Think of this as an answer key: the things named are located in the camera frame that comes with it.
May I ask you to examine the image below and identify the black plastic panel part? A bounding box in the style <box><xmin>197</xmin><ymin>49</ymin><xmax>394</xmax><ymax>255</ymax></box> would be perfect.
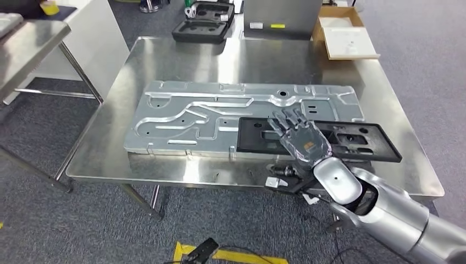
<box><xmin>236</xmin><ymin>116</ymin><xmax>403</xmax><ymax>163</ymax></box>

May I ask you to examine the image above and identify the stainless steel workbench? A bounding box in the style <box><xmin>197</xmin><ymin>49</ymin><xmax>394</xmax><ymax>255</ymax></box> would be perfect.
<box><xmin>65</xmin><ymin>35</ymin><xmax>446</xmax><ymax>219</ymax></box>

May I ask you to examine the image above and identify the stamped aluminium plate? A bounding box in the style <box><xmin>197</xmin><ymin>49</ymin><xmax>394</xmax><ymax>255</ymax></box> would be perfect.
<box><xmin>124</xmin><ymin>80</ymin><xmax>365</xmax><ymax>161</ymax></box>

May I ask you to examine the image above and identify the black foam tool case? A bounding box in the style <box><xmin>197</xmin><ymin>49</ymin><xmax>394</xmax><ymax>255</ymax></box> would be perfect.
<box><xmin>171</xmin><ymin>1</ymin><xmax>236</xmax><ymax>45</ymax></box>

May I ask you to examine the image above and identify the grey metal box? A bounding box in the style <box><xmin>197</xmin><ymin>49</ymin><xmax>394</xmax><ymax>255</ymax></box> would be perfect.
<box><xmin>243</xmin><ymin>0</ymin><xmax>323</xmax><ymax>40</ymax></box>

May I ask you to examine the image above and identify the white flat board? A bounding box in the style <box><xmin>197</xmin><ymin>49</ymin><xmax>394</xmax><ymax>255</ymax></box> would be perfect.
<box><xmin>322</xmin><ymin>26</ymin><xmax>381</xmax><ymax>61</ymax></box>

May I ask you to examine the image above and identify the chrome stanchion base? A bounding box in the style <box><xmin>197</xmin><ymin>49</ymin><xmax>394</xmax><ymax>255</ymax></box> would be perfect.
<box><xmin>140</xmin><ymin>0</ymin><xmax>160</xmax><ymax>13</ymax></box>

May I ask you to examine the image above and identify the white cabinet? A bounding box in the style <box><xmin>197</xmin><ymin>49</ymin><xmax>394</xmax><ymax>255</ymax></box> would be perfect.
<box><xmin>3</xmin><ymin>0</ymin><xmax>131</xmax><ymax>106</ymax></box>

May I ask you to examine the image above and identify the open cardboard box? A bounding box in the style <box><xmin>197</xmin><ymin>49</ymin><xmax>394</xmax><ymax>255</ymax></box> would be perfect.
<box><xmin>312</xmin><ymin>6</ymin><xmax>365</xmax><ymax>41</ymax></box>

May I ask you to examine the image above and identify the dark mat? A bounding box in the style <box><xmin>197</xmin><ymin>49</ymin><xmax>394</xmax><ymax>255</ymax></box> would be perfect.
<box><xmin>0</xmin><ymin>0</ymin><xmax>77</xmax><ymax>21</ymax></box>

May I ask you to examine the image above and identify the yellow cup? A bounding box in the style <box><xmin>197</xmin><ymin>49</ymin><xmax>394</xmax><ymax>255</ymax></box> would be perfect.
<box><xmin>40</xmin><ymin>1</ymin><xmax>60</xmax><ymax>17</ymax></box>

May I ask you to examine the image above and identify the small stainless steel table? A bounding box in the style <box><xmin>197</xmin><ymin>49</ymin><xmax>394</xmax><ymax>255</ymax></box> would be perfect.
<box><xmin>0</xmin><ymin>20</ymin><xmax>104</xmax><ymax>194</ymax></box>

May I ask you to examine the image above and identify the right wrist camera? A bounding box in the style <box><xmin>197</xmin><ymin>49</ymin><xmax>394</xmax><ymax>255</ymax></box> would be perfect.
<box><xmin>264</xmin><ymin>164</ymin><xmax>321</xmax><ymax>206</ymax></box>

